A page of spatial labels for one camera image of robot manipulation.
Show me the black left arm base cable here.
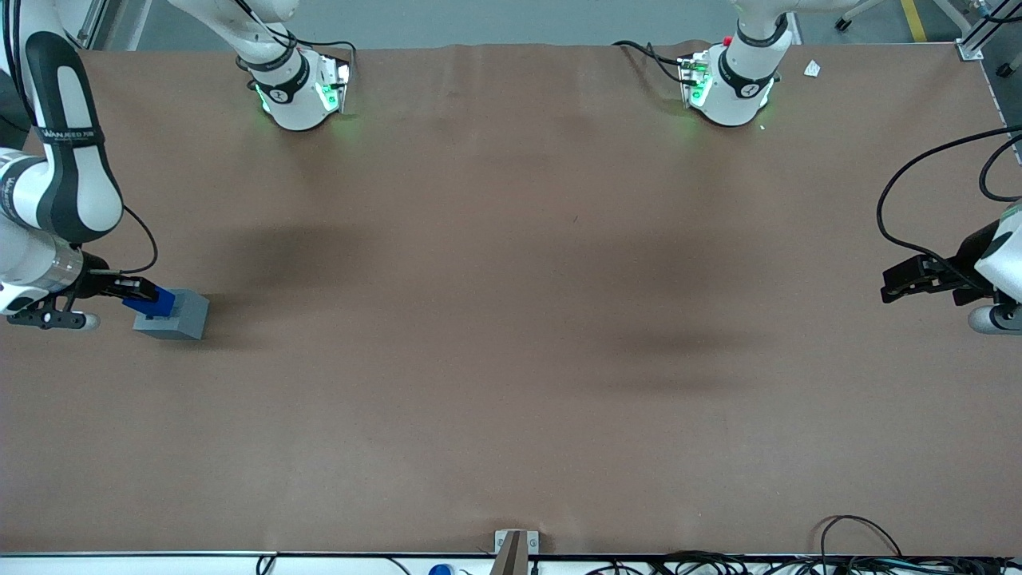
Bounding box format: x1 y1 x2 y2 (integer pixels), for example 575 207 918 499
612 39 692 87

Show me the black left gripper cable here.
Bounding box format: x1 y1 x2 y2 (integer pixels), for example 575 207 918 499
876 125 1022 268

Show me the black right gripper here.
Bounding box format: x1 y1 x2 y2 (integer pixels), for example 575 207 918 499
77 252 161 309

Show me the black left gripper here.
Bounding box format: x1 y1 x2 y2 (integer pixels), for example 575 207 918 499
881 224 1000 307

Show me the gray square base block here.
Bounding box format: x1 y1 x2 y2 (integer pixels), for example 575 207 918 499
132 288 211 342

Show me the blue plastic part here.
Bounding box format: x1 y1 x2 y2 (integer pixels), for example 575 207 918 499
123 287 176 315

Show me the white chair leg with caster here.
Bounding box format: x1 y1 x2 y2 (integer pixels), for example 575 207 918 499
834 0 889 32

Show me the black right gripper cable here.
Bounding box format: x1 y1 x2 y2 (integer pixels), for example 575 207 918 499
88 204 160 277

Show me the black cable loop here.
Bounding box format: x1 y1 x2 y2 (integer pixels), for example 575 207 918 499
816 514 905 560

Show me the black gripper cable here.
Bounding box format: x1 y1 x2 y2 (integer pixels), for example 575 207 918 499
88 204 160 277
876 125 1022 268

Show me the black arm base cable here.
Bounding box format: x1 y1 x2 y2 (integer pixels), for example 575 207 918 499
232 0 358 77
612 39 692 87

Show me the black looped cable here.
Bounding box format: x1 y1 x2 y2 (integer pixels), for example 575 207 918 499
979 134 1022 204

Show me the black right arm base cable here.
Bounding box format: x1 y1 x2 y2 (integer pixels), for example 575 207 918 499
232 0 358 77

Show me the tangled black cable bundle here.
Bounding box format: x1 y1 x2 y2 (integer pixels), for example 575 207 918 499
587 549 1022 575

